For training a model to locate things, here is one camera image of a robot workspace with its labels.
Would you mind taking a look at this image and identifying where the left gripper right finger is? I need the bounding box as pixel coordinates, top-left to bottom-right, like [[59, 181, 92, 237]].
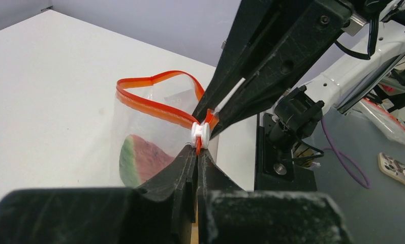
[[198, 149, 352, 243]]

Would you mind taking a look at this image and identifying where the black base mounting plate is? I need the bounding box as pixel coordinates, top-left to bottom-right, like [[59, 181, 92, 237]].
[[254, 113, 317, 192]]

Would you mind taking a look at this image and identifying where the red toy watermelon slice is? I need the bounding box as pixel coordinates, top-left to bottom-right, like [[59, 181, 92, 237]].
[[119, 135, 174, 188]]

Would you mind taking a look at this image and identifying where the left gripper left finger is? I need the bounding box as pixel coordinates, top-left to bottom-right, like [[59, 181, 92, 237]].
[[0, 145, 198, 243]]

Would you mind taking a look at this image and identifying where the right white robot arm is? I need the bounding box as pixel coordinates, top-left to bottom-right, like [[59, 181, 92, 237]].
[[193, 1, 405, 137]]

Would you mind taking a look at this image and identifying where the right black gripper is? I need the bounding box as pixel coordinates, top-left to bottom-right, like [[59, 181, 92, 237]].
[[193, 1, 404, 136]]

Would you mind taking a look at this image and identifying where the flat patterned object on floor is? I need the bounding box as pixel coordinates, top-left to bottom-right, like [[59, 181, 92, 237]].
[[378, 153, 405, 185]]

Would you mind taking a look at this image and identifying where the clear zip bag orange zipper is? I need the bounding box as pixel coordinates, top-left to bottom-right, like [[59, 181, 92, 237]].
[[110, 70, 219, 182]]

